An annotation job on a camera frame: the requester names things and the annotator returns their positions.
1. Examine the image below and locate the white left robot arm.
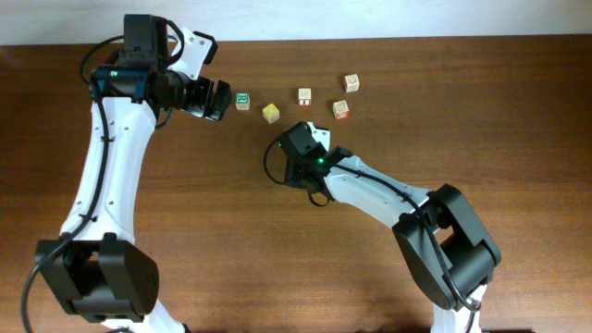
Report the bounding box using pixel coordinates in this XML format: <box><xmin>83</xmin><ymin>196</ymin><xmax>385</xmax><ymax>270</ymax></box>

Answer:
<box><xmin>33</xmin><ymin>14</ymin><xmax>232</xmax><ymax>332</ymax></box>

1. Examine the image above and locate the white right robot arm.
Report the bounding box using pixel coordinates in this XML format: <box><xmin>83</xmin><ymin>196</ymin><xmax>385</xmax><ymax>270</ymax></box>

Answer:
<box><xmin>272</xmin><ymin>122</ymin><xmax>501</xmax><ymax>332</ymax></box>

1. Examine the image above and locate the green letter R block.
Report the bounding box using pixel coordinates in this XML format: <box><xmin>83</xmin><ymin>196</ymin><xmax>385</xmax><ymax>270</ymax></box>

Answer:
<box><xmin>235</xmin><ymin>92</ymin><xmax>251</xmax><ymax>111</ymax></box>

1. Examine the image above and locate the yellow wooden block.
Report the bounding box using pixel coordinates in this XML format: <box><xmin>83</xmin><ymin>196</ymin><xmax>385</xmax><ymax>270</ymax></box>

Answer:
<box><xmin>262</xmin><ymin>103</ymin><xmax>280</xmax><ymax>124</ymax></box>

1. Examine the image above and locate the red picture wooden block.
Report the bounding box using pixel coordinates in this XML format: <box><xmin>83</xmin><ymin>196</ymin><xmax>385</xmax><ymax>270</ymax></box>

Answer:
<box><xmin>332</xmin><ymin>100</ymin><xmax>350</xmax><ymax>119</ymax></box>

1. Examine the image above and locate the red pattern wooden block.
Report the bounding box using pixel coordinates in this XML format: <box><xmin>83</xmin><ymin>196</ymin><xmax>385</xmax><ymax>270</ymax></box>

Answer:
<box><xmin>298</xmin><ymin>88</ymin><xmax>312</xmax><ymax>106</ymax></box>

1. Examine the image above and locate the brown picture wooden block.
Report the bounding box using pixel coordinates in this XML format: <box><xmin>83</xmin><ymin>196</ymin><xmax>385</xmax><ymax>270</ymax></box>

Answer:
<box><xmin>344</xmin><ymin>74</ymin><xmax>360</xmax><ymax>93</ymax></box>

